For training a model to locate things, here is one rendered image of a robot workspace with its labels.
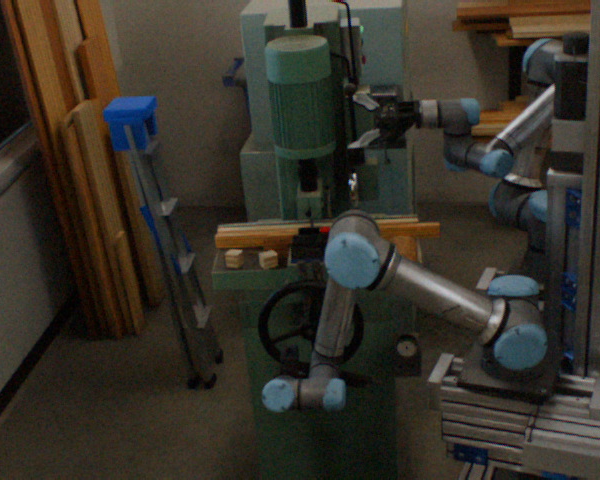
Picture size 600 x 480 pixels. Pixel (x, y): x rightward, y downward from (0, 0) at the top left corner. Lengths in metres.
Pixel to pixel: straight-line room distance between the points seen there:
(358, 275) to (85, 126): 2.14
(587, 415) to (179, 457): 1.66
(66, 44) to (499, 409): 2.58
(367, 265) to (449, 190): 3.24
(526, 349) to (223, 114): 3.35
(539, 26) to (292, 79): 2.09
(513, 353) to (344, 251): 0.44
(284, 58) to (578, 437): 1.21
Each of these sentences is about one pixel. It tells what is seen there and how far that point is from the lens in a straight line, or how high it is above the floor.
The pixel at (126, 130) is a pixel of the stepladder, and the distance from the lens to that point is 3.40.
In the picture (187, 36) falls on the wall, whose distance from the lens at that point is 5.12.
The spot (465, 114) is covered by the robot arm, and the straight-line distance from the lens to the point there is 2.51.
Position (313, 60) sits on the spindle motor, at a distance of 2.54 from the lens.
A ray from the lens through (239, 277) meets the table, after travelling 2.70.
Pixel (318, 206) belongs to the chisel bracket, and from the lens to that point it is 2.71.
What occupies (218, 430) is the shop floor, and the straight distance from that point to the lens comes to 3.58.
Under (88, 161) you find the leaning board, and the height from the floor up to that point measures 0.83.
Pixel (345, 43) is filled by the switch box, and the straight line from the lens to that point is 2.88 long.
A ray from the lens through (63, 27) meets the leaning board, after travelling 4.20.
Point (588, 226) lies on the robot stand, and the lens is 2.30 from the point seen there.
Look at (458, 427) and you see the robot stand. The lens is 2.44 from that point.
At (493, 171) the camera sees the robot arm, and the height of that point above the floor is 1.21.
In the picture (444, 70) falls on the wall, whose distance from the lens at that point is 4.98.
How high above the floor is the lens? 2.12
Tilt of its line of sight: 26 degrees down
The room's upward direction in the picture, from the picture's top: 5 degrees counter-clockwise
